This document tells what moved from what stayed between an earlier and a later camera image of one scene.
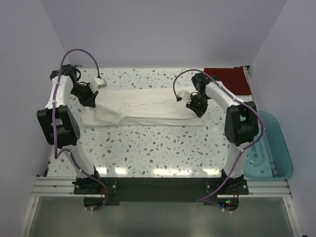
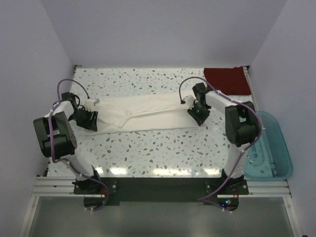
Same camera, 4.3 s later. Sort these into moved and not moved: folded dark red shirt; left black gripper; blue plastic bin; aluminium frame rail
Moved: left black gripper
Not moved: blue plastic bin; aluminium frame rail; folded dark red shirt
